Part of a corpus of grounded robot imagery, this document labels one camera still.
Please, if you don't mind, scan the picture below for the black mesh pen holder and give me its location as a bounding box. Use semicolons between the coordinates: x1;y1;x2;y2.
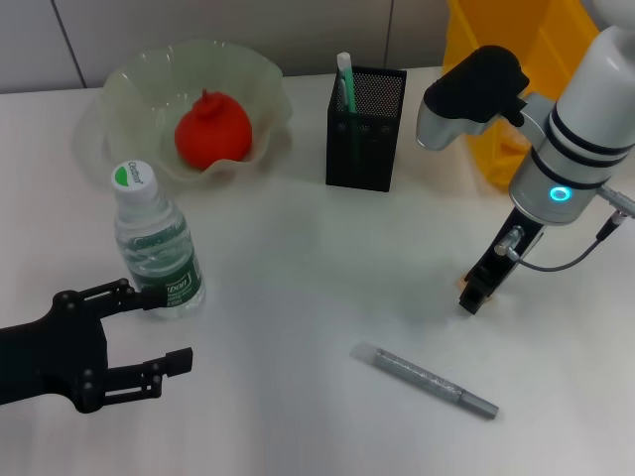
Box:
325;65;408;192

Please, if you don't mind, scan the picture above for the translucent wavy fruit plate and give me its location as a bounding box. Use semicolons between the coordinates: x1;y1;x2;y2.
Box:
98;39;292;188

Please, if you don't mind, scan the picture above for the clear green-label water bottle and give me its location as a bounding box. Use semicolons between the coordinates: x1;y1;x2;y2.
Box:
109;159;207;321

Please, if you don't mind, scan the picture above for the silver glitter marker pen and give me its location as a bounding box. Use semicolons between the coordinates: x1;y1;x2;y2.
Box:
349;341;500;421

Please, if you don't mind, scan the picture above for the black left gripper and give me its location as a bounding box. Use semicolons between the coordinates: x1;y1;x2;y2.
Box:
0;279;194;415

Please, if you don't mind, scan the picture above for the small beige eraser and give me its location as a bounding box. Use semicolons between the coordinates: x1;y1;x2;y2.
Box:
454;277;499;304

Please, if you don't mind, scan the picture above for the right gripper cable with plug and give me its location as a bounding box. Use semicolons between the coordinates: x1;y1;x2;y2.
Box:
492;185;635;272

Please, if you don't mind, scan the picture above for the yellow plastic storage bin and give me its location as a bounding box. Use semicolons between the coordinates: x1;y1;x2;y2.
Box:
443;0;604;187

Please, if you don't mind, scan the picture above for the mint green utility knife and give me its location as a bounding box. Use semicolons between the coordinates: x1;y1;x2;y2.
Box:
335;53;361;118

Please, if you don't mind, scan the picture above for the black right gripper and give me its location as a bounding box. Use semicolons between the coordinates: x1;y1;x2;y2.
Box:
458;207;547;316

